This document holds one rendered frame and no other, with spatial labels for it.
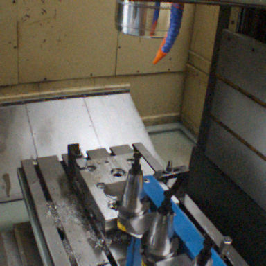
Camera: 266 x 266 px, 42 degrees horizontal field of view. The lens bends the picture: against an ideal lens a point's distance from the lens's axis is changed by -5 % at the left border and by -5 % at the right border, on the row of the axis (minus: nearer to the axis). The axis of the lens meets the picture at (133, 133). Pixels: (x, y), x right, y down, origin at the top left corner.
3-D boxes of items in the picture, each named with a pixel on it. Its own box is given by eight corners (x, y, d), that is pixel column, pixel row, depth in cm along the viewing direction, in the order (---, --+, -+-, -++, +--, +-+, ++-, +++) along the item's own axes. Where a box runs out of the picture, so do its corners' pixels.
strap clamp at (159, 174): (150, 205, 116) (156, 166, 109) (146, 199, 119) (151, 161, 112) (185, 196, 121) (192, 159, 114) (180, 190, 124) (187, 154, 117)
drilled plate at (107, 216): (104, 232, 98) (105, 219, 96) (74, 174, 121) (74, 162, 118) (176, 214, 107) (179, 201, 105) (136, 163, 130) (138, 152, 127)
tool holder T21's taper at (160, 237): (178, 244, 58) (185, 214, 54) (157, 255, 55) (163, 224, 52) (161, 228, 61) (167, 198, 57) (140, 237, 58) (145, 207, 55)
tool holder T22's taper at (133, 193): (147, 207, 65) (152, 177, 62) (124, 210, 64) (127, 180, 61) (140, 192, 69) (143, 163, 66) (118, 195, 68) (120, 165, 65)
